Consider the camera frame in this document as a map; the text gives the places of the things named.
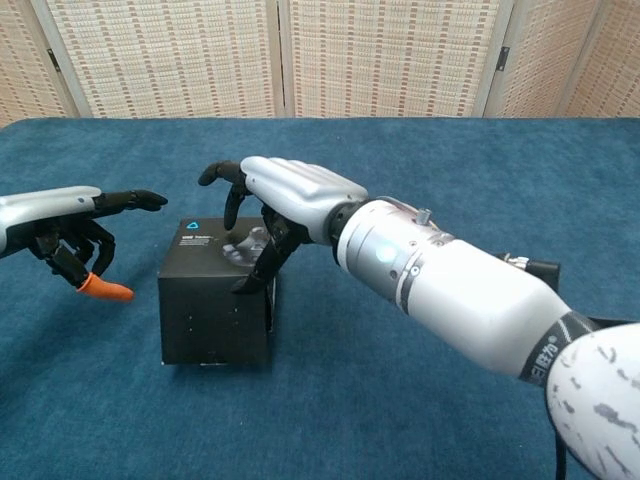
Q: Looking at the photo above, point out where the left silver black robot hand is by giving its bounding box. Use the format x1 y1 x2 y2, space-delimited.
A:
0 185 169 304

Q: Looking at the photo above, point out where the black cardboard box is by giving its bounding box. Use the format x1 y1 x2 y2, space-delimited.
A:
157 216 281 367

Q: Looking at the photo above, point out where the bamboo folding screen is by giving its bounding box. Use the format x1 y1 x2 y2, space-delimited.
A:
0 0 640 129

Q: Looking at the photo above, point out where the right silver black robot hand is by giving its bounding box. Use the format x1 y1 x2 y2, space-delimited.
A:
198 156 370 295

